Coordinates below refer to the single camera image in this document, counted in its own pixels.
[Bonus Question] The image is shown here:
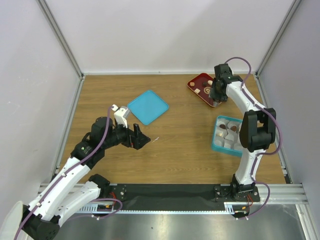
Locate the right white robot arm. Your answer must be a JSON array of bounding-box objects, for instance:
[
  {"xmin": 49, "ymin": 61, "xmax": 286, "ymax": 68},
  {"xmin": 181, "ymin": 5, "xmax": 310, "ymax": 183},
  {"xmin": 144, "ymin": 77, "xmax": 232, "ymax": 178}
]
[{"xmin": 209, "ymin": 63, "xmax": 276, "ymax": 201}]

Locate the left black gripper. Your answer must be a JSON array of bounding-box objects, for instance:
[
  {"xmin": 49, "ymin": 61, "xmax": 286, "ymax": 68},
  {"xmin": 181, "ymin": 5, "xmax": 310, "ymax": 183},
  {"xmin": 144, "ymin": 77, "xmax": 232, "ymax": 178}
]
[{"xmin": 102, "ymin": 118, "xmax": 150, "ymax": 150}]

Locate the blue chocolate box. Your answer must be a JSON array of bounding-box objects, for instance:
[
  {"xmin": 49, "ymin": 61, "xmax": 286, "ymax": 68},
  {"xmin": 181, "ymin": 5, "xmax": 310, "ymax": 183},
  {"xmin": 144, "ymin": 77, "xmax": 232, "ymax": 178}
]
[{"xmin": 211, "ymin": 115, "xmax": 244, "ymax": 158}]

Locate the red tray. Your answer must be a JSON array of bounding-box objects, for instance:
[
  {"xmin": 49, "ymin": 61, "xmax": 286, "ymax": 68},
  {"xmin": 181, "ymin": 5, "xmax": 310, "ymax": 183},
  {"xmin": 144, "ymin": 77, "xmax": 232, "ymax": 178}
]
[{"xmin": 186, "ymin": 73, "xmax": 215, "ymax": 108}]

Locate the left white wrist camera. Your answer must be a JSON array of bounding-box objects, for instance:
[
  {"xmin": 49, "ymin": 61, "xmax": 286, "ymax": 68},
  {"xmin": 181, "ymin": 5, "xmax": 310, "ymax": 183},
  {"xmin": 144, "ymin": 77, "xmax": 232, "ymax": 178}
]
[{"xmin": 111, "ymin": 104, "xmax": 131, "ymax": 128}]

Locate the blue box lid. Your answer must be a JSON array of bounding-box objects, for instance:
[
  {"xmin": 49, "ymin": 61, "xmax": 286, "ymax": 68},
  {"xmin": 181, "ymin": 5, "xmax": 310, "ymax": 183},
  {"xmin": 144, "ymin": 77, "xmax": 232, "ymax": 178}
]
[{"xmin": 127, "ymin": 90, "xmax": 169, "ymax": 126}]

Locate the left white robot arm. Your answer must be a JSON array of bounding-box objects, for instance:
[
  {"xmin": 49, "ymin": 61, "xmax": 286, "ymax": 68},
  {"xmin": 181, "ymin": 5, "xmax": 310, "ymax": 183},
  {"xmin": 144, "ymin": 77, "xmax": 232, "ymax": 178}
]
[{"xmin": 18, "ymin": 117, "xmax": 151, "ymax": 240}]

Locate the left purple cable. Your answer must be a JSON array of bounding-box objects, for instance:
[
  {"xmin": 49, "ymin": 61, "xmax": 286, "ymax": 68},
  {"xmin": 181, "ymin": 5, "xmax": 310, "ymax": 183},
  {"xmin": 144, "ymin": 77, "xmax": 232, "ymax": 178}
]
[{"xmin": 12, "ymin": 106, "xmax": 123, "ymax": 240}]

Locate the slotted cable duct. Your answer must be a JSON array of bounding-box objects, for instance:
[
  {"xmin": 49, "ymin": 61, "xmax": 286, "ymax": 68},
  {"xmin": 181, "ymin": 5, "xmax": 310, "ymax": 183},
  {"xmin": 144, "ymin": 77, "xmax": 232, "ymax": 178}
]
[{"xmin": 76, "ymin": 202, "xmax": 117, "ymax": 215}]

